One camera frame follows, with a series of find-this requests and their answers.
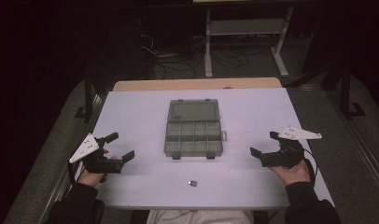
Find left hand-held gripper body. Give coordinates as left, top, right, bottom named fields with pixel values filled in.
left=68, top=133, right=125, bottom=175

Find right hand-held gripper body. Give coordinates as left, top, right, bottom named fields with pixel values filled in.
left=260, top=125, right=323, bottom=169

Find grey plastic compartment box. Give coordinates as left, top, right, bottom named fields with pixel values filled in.
left=163, top=98, right=229, bottom=161

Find person's left hand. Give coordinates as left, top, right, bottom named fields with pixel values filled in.
left=77, top=148, right=120, bottom=188

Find person's right hand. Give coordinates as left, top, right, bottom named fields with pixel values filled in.
left=267, top=159, right=312, bottom=188

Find white table mat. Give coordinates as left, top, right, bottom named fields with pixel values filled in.
left=91, top=87, right=335, bottom=210

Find black metal stand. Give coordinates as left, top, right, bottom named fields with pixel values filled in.
left=73, top=73, right=97, bottom=123
left=339, top=60, right=367, bottom=120

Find person's light trousers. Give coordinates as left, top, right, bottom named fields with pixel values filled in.
left=146, top=209, right=255, bottom=224

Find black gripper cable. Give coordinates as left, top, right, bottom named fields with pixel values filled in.
left=302, top=147, right=318, bottom=189
left=67, top=160, right=88, bottom=185

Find bundle of floor cables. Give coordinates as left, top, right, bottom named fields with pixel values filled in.
left=137, top=32, right=260, bottom=80

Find white metal desk frame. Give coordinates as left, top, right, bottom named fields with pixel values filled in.
left=204, top=5, right=295, bottom=79

